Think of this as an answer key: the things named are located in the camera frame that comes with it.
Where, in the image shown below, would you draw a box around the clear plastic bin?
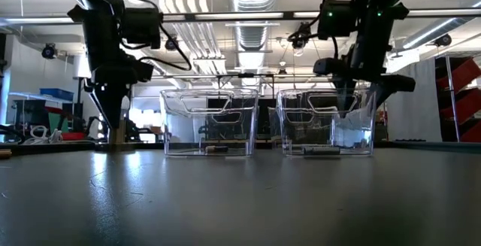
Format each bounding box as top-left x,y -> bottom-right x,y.
276,88 -> 377,158
160,87 -> 260,158

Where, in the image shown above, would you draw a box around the overhead light bar frame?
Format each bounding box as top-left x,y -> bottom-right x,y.
0,8 -> 481,27

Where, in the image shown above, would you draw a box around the white curtain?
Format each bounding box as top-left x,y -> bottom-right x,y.
386,57 -> 443,143

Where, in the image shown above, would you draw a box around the flat red object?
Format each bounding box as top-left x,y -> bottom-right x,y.
61,132 -> 87,142

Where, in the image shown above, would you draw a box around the red shelf rack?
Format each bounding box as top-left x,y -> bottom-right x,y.
434,56 -> 481,144

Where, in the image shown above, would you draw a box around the black ceiling spotlight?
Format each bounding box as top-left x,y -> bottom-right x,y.
434,33 -> 453,47
164,37 -> 180,53
291,22 -> 313,50
41,43 -> 58,60

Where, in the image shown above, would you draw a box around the slanted silver duct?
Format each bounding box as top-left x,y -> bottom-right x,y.
400,0 -> 481,51

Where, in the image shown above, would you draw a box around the blue storage bin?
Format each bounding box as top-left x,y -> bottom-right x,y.
39,87 -> 75,102

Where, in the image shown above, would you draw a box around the white power strip cable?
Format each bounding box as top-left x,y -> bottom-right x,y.
22,124 -> 64,144

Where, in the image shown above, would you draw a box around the black metal table frame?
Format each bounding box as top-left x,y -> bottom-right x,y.
0,139 -> 481,155

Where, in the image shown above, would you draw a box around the white ceiling pipes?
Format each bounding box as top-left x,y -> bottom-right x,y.
159,0 -> 228,76

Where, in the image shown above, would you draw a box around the silver ribbed air duct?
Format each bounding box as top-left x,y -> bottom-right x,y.
226,0 -> 281,93

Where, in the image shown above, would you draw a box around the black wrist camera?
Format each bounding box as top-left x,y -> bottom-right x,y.
120,7 -> 163,50
317,0 -> 357,41

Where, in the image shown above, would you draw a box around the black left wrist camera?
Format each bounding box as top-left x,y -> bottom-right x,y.
120,7 -> 163,50

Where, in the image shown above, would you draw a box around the dark table mat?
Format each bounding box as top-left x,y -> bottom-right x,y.
0,147 -> 481,246

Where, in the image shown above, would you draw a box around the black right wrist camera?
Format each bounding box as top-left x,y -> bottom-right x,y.
317,0 -> 357,41

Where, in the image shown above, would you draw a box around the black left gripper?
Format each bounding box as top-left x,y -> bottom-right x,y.
67,5 -> 156,129

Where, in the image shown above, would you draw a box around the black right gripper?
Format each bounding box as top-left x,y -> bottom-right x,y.
313,1 -> 416,118

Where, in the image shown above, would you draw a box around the silver round weight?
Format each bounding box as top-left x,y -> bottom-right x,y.
109,94 -> 132,144

